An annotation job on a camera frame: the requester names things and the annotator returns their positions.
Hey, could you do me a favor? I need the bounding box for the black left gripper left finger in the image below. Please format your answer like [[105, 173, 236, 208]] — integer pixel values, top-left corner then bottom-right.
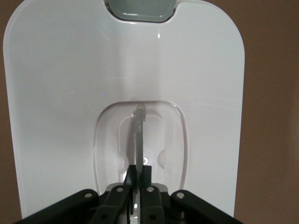
[[14, 164, 141, 224]]

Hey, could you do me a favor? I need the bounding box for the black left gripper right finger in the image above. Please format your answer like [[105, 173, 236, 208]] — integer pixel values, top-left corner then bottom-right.
[[140, 165, 241, 224]]

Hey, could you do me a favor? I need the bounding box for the white box lid with handle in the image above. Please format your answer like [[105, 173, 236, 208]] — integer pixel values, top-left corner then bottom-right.
[[2, 0, 246, 220]]

